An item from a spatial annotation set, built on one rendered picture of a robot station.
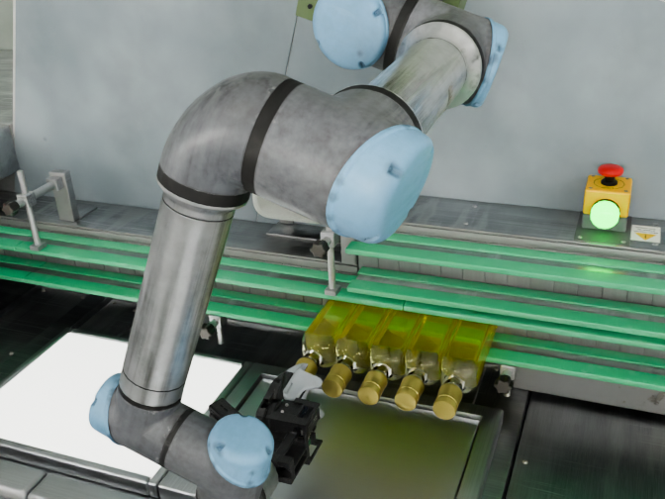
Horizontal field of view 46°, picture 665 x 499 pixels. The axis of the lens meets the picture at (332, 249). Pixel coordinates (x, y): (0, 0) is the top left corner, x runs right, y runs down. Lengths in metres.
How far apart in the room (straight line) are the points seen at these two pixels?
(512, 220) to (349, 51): 0.44
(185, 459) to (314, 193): 0.37
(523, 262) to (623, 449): 0.35
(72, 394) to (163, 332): 0.67
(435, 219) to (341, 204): 0.68
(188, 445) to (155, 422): 0.05
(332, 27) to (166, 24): 0.54
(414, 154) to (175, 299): 0.30
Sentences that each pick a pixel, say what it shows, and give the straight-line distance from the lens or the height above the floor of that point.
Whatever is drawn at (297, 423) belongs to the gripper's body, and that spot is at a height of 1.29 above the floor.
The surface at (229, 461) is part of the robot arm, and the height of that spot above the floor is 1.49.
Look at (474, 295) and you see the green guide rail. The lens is 1.32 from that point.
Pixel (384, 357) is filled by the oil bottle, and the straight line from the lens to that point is 1.23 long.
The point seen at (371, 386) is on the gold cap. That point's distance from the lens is 1.18.
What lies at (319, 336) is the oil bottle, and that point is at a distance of 1.28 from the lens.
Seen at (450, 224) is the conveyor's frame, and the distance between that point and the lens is 1.34.
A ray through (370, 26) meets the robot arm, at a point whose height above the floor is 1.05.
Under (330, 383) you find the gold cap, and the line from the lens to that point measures 1.20.
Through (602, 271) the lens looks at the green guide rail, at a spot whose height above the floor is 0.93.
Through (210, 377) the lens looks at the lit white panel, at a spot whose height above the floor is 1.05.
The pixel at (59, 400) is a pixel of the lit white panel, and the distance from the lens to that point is 1.50.
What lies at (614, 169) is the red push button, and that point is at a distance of 1.33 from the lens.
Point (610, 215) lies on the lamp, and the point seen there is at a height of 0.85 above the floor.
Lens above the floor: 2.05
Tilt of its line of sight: 56 degrees down
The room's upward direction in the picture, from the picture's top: 141 degrees counter-clockwise
